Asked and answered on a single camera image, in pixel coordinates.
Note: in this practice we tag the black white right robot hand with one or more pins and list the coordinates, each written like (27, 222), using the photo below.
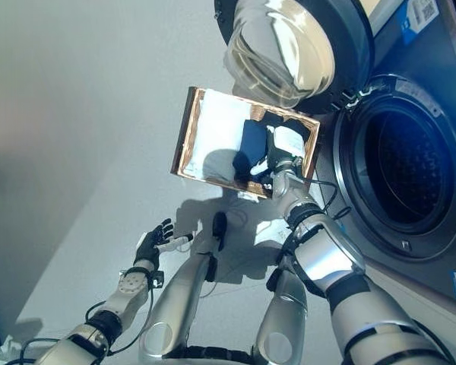
(285, 144)

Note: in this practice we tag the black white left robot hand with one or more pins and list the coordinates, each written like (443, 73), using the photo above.
(148, 247)

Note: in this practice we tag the dark blue cloth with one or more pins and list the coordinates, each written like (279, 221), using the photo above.
(254, 140)

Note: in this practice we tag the white cloth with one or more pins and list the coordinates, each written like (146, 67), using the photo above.
(220, 129)

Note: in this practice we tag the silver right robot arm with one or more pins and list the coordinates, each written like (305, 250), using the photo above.
(327, 258)

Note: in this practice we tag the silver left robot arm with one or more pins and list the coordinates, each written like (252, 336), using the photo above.
(131, 289)

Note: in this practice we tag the dark grey washing machine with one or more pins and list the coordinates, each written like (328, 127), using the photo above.
(403, 171)

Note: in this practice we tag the silver left robot leg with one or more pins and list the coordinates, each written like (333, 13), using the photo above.
(182, 296)

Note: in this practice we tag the round glass washer door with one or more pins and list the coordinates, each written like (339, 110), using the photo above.
(289, 49)

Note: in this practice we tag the rectangular wicker laundry basket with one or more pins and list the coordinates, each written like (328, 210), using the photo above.
(186, 144)

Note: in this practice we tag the blue white energy label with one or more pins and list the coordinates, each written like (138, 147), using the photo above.
(408, 26)

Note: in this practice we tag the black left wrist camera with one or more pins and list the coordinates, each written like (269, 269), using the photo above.
(158, 279)

